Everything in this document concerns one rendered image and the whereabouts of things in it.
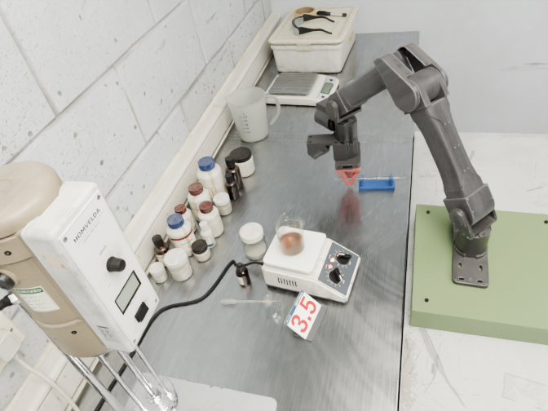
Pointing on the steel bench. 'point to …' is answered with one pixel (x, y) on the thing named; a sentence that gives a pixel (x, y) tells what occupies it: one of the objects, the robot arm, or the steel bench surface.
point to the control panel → (338, 269)
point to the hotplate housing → (289, 280)
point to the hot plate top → (303, 263)
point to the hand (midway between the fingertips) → (349, 178)
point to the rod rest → (377, 184)
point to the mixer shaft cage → (143, 399)
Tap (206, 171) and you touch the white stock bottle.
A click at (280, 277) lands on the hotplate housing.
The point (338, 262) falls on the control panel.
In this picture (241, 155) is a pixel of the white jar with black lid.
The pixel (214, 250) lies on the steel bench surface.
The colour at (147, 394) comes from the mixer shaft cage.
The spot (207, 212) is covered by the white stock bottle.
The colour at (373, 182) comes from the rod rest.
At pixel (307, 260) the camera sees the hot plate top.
